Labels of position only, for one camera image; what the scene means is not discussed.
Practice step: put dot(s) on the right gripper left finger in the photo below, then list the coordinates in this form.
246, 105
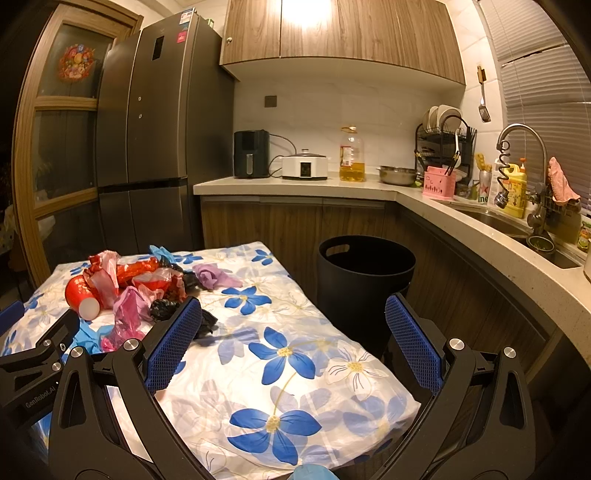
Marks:
86, 441

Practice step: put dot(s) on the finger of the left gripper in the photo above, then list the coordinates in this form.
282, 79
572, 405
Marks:
30, 379
10, 315

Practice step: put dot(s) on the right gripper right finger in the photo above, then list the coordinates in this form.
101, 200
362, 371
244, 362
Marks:
478, 422

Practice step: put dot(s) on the red paper cup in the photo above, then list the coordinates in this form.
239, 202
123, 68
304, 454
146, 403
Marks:
81, 299

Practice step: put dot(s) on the pink plastic bag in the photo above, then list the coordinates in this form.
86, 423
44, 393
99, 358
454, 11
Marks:
130, 311

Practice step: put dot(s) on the red plastic bag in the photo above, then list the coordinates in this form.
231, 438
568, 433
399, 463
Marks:
108, 277

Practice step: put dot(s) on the black plastic bag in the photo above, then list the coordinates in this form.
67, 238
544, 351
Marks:
182, 309

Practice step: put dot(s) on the blue glove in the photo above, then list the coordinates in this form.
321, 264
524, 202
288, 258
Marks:
162, 254

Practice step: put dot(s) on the purple glove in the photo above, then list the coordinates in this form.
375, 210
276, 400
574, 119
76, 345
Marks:
211, 277

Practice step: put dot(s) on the black plastic trash bin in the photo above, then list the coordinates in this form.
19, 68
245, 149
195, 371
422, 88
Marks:
356, 276

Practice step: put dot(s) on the chrome kitchen faucet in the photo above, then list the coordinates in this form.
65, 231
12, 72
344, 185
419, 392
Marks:
535, 190

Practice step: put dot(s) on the wooden lower cabinet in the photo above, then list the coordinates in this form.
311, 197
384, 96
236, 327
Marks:
456, 288

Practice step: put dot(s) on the wooden cabinet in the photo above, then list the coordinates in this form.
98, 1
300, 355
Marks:
456, 288
417, 35

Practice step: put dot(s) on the wooden glass door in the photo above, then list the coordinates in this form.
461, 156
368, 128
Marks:
53, 148

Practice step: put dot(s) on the floral blue white tablecloth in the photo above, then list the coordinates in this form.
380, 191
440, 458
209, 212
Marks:
276, 388

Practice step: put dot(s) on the stainless steel sink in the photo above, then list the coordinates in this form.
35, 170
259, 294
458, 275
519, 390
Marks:
517, 231

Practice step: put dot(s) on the white spray bottle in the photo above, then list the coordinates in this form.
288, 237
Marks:
494, 186

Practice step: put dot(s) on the pink utensil basket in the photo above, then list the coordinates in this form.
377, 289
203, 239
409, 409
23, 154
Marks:
438, 184

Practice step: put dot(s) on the yellow detergent bottle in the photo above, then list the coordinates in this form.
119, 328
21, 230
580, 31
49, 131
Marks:
516, 185

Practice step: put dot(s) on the stainless steel bowl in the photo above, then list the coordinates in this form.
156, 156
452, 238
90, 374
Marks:
398, 176

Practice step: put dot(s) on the dark grey refrigerator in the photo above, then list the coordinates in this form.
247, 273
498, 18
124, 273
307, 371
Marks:
164, 124

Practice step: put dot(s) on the black dish rack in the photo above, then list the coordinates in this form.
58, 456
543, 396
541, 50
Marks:
445, 139

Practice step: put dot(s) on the black air fryer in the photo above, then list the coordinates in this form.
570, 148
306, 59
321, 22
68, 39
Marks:
251, 154

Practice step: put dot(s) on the cooking oil bottle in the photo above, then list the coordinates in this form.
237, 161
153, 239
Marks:
351, 162

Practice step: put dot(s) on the hanging metal spatula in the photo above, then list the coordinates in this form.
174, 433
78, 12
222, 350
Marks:
483, 109

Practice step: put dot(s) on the white slow cooker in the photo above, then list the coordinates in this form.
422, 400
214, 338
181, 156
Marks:
305, 166

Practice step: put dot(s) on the window blinds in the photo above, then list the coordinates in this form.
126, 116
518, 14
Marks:
544, 85

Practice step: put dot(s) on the wooden upper cabinet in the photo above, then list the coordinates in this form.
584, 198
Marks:
417, 35

